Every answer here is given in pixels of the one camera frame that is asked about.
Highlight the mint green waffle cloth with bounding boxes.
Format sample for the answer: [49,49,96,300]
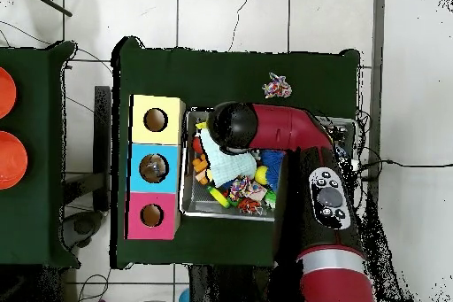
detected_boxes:
[200,131,258,187]

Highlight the orange striped tiger toy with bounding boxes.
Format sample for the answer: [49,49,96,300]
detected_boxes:
[237,197,265,216]

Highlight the wooden box with three holes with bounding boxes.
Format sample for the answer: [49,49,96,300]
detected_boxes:
[126,94,187,241]

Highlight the red ball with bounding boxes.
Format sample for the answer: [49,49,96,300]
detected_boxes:
[191,136,206,156]

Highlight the orange plastic building block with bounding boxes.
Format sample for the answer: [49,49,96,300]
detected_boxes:
[190,154,213,187]

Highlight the yellow ball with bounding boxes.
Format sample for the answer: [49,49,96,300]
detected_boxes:
[254,166,271,186]

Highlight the blue spiky ball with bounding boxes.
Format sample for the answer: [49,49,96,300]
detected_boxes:
[260,149,286,170]

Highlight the side table with green cloth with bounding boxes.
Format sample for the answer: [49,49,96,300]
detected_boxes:
[0,41,79,269]

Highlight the orange bowl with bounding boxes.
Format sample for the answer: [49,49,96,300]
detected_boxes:
[0,66,18,120]
[0,131,28,191]

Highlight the black rod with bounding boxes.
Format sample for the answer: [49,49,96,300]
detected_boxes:
[19,0,73,18]

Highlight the wire mesh bin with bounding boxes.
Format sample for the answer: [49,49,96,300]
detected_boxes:
[180,108,357,222]

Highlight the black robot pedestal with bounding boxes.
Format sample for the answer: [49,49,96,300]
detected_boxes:
[188,265,276,302]

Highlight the black power cable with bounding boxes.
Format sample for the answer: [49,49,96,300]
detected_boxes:
[357,159,453,177]

